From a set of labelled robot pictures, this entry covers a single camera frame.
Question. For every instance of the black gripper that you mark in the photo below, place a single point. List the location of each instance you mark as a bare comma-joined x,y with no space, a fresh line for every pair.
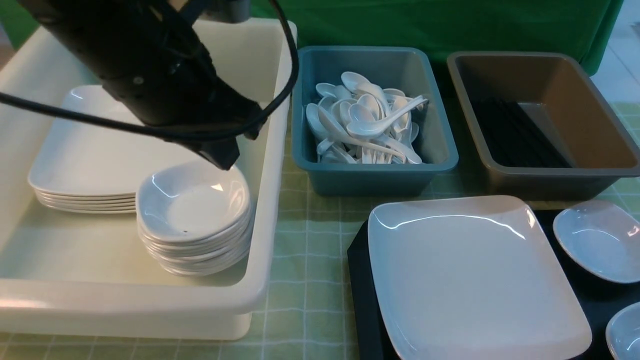
147,55

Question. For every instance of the white ceramic soup spoon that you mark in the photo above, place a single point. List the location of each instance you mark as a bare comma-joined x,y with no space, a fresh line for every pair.
372,129

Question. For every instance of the large white square plate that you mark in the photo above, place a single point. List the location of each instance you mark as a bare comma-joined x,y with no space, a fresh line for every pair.
472,278

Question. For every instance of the white small bowl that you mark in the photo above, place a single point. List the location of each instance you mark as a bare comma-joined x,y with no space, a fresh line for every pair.
623,333
602,238

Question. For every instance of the stack of white bowls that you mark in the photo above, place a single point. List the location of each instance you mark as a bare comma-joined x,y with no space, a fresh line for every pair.
194,219

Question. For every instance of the pile of white spoons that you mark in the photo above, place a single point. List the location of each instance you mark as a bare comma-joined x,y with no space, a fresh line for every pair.
357,98

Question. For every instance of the stack of white plates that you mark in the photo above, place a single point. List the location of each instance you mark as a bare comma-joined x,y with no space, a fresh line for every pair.
88,169

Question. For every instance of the green checkered tablecloth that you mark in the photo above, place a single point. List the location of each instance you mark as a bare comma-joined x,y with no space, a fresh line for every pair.
308,313

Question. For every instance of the large white plastic tub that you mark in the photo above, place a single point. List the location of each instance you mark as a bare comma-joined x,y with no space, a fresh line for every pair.
90,275

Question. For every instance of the teal plastic bin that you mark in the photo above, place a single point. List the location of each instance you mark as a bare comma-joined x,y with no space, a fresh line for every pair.
404,68

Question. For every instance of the brown plastic bin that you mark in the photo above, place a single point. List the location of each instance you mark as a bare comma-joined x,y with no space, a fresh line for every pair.
558,95

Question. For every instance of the black serving tray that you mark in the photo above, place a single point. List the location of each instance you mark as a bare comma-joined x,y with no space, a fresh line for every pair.
600,299

